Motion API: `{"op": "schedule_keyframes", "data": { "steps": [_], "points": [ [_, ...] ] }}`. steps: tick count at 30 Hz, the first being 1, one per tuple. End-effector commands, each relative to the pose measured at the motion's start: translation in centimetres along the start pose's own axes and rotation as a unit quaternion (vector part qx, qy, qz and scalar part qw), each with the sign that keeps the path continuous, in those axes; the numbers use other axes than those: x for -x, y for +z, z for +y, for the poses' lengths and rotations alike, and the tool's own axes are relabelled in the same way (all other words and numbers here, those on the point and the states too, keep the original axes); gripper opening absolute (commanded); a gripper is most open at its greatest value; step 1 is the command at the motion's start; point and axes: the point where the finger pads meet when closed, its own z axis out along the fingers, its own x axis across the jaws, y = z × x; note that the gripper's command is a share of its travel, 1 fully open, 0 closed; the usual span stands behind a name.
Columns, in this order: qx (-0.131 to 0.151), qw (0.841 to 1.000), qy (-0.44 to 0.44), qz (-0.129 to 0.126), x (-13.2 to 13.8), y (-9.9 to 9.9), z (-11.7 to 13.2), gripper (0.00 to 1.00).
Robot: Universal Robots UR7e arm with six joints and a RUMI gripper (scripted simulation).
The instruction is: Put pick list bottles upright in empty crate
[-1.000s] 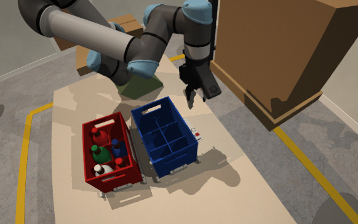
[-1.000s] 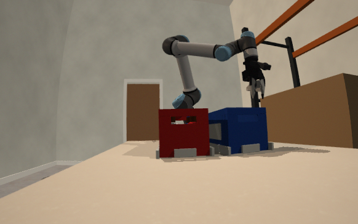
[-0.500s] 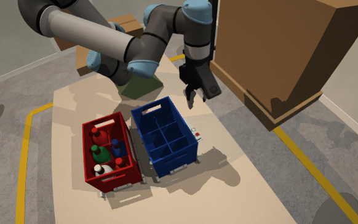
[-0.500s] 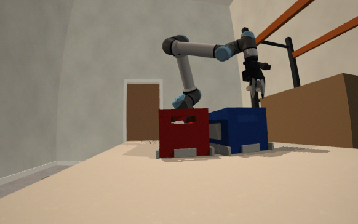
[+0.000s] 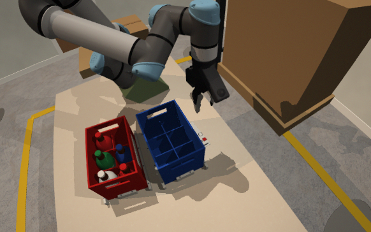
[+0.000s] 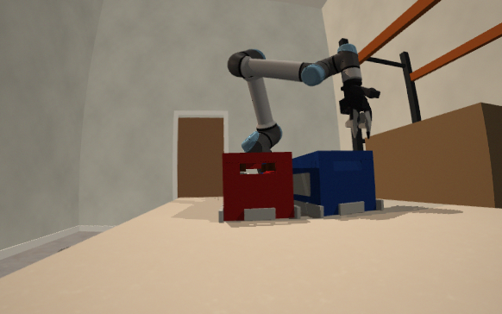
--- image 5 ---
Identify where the red plastic bottle crate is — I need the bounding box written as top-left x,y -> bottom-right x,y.
85,122 -> 148,200

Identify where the green bottle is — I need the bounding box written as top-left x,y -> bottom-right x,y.
95,150 -> 116,170

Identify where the blue crate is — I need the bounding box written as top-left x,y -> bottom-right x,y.
139,106 -> 205,185

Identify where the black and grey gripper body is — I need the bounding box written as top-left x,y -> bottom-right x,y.
185,51 -> 216,93

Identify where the white paper pick list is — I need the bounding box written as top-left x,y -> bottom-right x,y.
190,122 -> 210,147

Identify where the dark blue bottle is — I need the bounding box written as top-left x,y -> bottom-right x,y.
115,144 -> 133,164

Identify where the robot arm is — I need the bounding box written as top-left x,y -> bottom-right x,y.
18,0 -> 229,103

